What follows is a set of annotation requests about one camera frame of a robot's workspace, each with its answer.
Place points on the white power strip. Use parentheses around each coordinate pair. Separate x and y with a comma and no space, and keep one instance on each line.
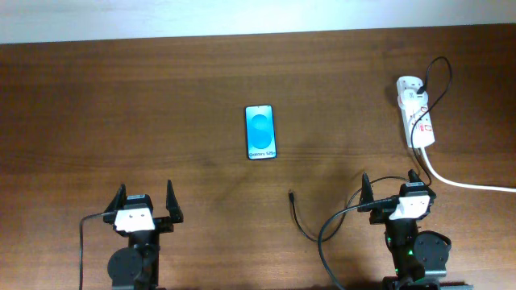
(417,123)

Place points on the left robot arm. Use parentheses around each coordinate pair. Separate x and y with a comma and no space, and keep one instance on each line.
(136,266)

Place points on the blue Samsung Galaxy smartphone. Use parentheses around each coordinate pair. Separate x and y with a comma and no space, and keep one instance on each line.
(260,130)

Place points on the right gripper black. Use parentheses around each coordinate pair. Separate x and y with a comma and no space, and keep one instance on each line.
(379,216)

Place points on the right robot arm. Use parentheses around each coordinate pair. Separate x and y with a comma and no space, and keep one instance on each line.
(419,257)

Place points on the white USB charger adapter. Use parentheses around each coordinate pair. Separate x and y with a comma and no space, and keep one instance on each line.
(409,99)

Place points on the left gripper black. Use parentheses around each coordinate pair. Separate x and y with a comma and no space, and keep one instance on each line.
(161,223)

